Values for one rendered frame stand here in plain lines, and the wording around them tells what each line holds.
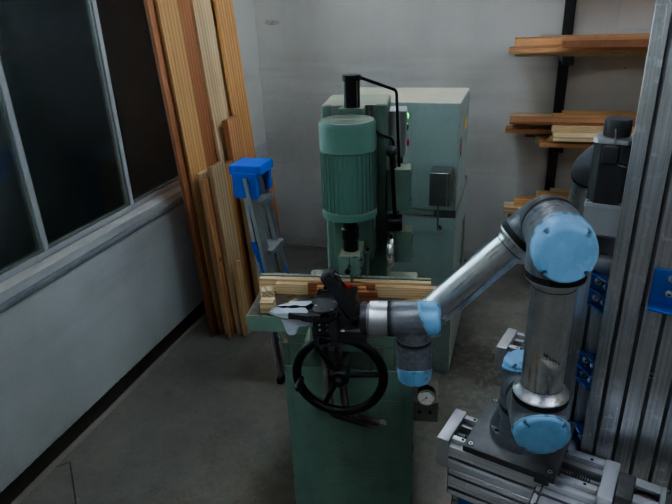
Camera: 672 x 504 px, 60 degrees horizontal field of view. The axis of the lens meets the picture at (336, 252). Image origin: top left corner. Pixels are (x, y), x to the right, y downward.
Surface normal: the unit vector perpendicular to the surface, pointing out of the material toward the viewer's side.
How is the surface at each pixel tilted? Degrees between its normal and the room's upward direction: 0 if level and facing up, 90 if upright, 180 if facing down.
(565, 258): 82
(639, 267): 90
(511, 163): 90
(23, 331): 90
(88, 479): 0
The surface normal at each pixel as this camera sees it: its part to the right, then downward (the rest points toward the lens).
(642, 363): -0.53, 0.36
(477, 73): -0.29, 0.39
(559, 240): -0.13, 0.29
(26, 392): 0.96, 0.08
